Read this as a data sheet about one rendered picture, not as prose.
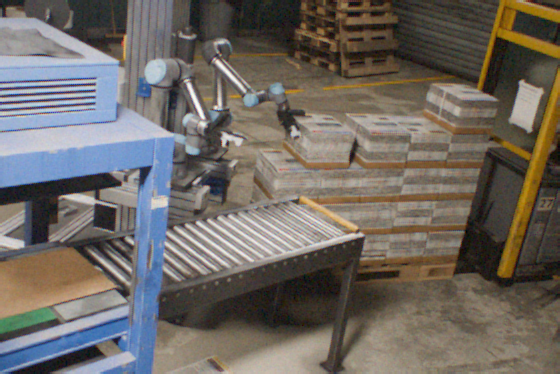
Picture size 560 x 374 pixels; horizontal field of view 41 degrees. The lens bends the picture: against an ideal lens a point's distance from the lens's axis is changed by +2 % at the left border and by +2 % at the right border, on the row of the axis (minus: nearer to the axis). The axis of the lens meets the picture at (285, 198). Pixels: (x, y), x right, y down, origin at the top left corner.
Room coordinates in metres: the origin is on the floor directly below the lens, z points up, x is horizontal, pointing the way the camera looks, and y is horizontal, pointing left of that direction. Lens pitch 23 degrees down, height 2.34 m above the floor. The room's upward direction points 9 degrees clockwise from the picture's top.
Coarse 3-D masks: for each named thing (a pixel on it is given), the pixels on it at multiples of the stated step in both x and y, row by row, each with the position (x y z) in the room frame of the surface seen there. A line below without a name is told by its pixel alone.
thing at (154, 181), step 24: (168, 144) 2.25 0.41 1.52; (144, 168) 2.26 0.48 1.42; (168, 168) 2.26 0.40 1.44; (144, 192) 2.25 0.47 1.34; (168, 192) 2.26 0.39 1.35; (144, 216) 2.24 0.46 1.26; (144, 240) 2.23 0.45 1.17; (144, 264) 2.22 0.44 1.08; (144, 288) 2.22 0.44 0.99; (144, 312) 2.22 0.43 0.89; (144, 336) 2.23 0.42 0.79; (144, 360) 2.24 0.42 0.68
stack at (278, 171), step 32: (256, 160) 4.34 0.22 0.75; (288, 160) 4.21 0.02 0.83; (352, 160) 4.41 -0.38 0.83; (256, 192) 4.27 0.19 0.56; (288, 192) 4.05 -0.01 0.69; (320, 192) 4.14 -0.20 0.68; (352, 192) 4.24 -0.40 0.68; (384, 192) 4.34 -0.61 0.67; (416, 192) 4.44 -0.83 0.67; (384, 224) 4.36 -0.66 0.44; (416, 224) 4.46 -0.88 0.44; (384, 256) 4.39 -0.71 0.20; (416, 256) 4.49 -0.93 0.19; (288, 288) 4.09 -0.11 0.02
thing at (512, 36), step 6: (498, 30) 5.21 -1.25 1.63; (504, 30) 5.16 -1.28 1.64; (510, 30) 5.16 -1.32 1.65; (498, 36) 5.20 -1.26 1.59; (504, 36) 5.14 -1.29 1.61; (510, 36) 5.09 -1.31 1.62; (516, 36) 5.04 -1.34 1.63; (522, 36) 4.99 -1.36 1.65; (528, 36) 5.00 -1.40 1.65; (516, 42) 5.03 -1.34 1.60; (522, 42) 4.98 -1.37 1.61; (528, 42) 4.93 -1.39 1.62; (534, 42) 4.88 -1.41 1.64; (540, 42) 4.84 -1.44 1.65; (546, 42) 4.84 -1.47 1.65; (534, 48) 4.87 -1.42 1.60; (540, 48) 4.82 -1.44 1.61; (546, 48) 4.77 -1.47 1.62; (552, 48) 4.73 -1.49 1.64; (558, 48) 4.69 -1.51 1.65; (552, 54) 4.72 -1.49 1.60; (558, 54) 4.67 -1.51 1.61
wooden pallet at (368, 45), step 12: (348, 24) 10.40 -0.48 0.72; (360, 24) 10.62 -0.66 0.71; (372, 24) 10.89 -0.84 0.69; (384, 24) 11.22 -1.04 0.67; (348, 36) 10.55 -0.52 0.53; (360, 36) 10.75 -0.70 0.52; (372, 36) 10.96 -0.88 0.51; (348, 48) 10.32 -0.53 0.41; (360, 48) 10.52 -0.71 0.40; (372, 48) 10.72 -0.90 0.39; (384, 48) 10.94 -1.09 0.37; (396, 48) 11.16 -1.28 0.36; (348, 60) 10.43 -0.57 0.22; (360, 60) 10.67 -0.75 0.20; (372, 60) 10.89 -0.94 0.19; (348, 72) 10.24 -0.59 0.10; (360, 72) 10.44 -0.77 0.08; (372, 72) 10.64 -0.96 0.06
